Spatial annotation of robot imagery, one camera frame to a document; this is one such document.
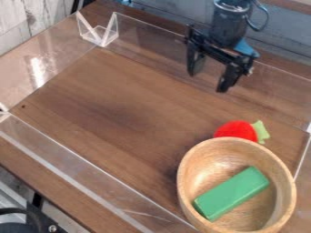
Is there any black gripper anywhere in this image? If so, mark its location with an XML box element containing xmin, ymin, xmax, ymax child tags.
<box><xmin>185</xmin><ymin>8</ymin><xmax>259</xmax><ymax>93</ymax></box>

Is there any red plush tomato toy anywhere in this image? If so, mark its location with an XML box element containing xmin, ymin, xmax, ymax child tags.
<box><xmin>213</xmin><ymin>120</ymin><xmax>271</xmax><ymax>144</ymax></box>

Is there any wooden bowl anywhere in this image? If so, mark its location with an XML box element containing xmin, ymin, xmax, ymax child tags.
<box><xmin>177</xmin><ymin>137</ymin><xmax>297</xmax><ymax>233</ymax></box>

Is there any green rectangular block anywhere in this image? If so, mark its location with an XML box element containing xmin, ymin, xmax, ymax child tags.
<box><xmin>193</xmin><ymin>167</ymin><xmax>270</xmax><ymax>221</ymax></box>

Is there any black clamp with screw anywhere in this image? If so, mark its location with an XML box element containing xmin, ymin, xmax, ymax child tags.
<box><xmin>26</xmin><ymin>203</ymin><xmax>68</xmax><ymax>233</ymax></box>

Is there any clear acrylic back wall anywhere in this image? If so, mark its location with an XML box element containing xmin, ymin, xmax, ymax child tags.
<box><xmin>115</xmin><ymin>12</ymin><xmax>311</xmax><ymax>130</ymax></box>

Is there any clear acrylic wall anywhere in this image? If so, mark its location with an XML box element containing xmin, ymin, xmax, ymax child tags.
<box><xmin>0</xmin><ymin>113</ymin><xmax>198</xmax><ymax>233</ymax></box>
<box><xmin>115</xmin><ymin>12</ymin><xmax>311</xmax><ymax>130</ymax></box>

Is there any clear acrylic corner bracket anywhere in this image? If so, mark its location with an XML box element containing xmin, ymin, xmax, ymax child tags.
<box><xmin>75</xmin><ymin>12</ymin><xmax>119</xmax><ymax>47</ymax></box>

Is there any clear acrylic front wall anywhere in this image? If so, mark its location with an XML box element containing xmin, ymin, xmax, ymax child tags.
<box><xmin>0</xmin><ymin>113</ymin><xmax>198</xmax><ymax>233</ymax></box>

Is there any black cable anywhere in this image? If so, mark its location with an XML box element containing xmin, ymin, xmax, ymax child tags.
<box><xmin>0</xmin><ymin>208</ymin><xmax>38</xmax><ymax>233</ymax></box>

